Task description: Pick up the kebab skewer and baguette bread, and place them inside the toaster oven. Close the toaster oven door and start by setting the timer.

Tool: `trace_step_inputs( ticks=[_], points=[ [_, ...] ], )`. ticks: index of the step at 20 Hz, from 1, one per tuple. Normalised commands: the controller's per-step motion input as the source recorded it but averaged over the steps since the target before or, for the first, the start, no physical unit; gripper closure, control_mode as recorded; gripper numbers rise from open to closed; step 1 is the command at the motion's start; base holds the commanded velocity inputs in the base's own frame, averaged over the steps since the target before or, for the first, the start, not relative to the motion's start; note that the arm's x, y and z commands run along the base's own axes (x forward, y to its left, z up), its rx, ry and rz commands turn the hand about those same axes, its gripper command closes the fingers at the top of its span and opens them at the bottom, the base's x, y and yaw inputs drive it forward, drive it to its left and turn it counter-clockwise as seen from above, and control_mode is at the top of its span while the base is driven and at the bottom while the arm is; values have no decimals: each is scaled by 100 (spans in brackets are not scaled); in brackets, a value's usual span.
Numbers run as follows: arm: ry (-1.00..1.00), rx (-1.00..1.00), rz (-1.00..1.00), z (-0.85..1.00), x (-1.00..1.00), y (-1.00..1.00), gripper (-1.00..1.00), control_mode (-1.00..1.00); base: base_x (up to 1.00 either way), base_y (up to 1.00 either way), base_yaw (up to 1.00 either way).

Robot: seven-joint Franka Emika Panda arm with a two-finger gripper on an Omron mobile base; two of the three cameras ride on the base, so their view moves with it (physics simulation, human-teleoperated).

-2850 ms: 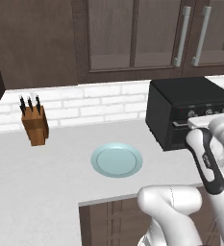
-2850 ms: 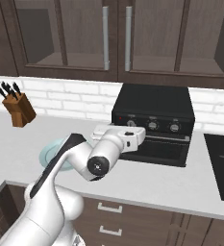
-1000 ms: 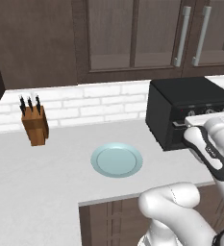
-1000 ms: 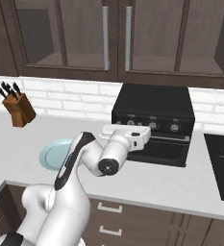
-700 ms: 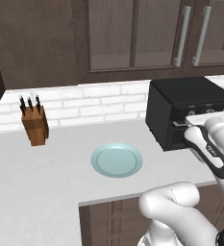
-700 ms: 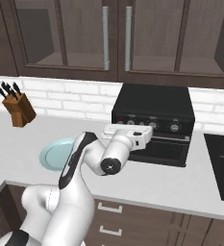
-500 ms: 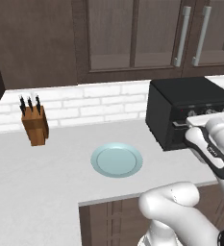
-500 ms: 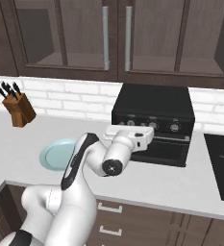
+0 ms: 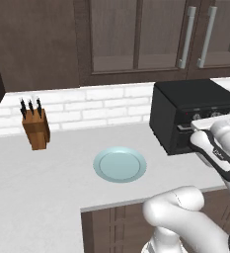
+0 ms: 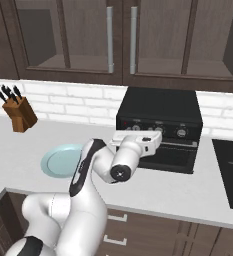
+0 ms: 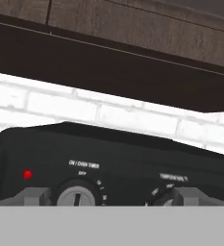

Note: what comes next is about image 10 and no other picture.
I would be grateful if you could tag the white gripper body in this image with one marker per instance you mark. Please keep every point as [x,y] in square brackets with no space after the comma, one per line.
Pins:
[131,134]

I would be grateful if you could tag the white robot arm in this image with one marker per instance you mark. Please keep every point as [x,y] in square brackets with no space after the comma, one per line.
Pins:
[84,213]

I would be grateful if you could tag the black toaster oven knob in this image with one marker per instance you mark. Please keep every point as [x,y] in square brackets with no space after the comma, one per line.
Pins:
[136,127]
[159,129]
[182,132]

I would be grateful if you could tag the black toaster oven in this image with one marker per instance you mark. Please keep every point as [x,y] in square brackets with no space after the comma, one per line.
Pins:
[161,103]

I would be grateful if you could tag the black toaster oven door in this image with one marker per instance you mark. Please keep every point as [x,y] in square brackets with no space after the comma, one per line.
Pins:
[169,165]

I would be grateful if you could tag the dark brown glass cupboard door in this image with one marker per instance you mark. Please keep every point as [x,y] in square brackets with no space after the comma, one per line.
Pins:
[188,78]
[84,71]

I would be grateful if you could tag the brown base cupboard door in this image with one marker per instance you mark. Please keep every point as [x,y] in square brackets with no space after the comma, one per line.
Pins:
[196,240]
[229,243]

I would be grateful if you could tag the light blue plate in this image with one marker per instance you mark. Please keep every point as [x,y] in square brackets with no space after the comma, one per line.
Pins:
[59,161]

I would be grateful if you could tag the brown drawer front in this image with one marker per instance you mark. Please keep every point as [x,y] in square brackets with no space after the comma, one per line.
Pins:
[151,221]
[148,246]

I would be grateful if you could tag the black hob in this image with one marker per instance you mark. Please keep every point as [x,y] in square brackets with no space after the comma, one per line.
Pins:
[231,173]

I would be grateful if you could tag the brown wooden knife block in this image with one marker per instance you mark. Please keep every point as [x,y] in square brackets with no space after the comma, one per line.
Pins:
[21,115]

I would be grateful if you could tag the dark brown corner base cupboard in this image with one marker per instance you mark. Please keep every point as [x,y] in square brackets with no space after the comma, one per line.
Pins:
[3,223]

